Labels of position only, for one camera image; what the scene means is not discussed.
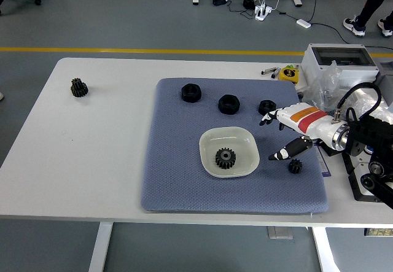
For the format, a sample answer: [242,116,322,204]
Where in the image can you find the white power strip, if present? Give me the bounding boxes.
[254,4,273,21]

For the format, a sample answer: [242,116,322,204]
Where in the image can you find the large black gear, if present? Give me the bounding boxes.
[214,147,237,171]

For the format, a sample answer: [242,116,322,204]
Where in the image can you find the person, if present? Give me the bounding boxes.
[343,0,393,37]

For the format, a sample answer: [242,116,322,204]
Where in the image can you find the white electrical enclosure box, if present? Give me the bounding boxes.
[300,43,382,89]

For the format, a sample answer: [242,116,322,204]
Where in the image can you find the purple white card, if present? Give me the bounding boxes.
[315,144,332,177]

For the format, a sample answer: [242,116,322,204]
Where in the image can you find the black stepped double gear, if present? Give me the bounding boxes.
[71,77,90,98]

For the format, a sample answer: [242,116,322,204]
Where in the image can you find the black white button box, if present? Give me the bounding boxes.
[348,157,383,202]

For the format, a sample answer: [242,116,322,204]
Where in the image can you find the white table leg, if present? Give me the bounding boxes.
[88,222,113,272]
[312,227,337,272]

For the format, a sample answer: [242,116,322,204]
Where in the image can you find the yellow black tape measure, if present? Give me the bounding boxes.
[278,65,300,84]

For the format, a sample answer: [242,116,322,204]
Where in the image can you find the white square dish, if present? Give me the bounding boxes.
[199,126,261,179]

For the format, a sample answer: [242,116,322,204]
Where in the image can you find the small black hex nut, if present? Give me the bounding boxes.
[258,99,278,116]

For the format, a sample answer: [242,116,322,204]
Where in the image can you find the small black gear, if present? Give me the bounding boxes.
[288,158,305,175]

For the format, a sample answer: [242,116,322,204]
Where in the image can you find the black square module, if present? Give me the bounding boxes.
[321,141,345,158]

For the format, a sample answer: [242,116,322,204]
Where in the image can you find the blue-grey textured mat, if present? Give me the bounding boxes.
[140,77,330,215]

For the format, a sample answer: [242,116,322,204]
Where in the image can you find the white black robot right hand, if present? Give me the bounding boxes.
[259,102,339,162]

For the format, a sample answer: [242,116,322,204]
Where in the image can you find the grey under-table control box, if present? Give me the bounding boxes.
[267,226,294,239]

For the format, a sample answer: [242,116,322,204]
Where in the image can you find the large black hex nut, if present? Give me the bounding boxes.
[181,83,203,103]

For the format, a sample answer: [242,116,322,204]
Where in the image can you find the medium black hex nut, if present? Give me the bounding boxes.
[218,94,240,115]

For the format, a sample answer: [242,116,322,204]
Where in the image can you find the bubble wrap bundle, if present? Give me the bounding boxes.
[352,90,393,121]

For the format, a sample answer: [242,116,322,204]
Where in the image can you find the clear plastic bag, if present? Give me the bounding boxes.
[302,60,342,113]

